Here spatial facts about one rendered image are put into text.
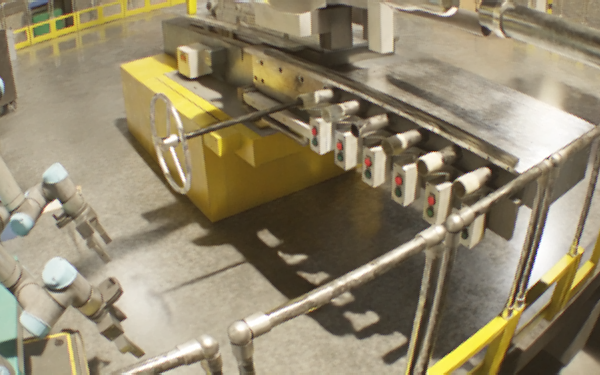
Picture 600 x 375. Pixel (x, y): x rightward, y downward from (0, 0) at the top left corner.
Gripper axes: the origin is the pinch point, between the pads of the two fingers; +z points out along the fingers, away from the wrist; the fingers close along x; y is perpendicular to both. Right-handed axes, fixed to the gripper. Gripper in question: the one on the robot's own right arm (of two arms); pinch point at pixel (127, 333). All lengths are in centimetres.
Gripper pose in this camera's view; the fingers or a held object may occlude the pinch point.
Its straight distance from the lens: 132.6
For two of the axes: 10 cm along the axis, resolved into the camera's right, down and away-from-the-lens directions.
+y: -7.9, 5.9, -1.7
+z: 3.1, 6.2, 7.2
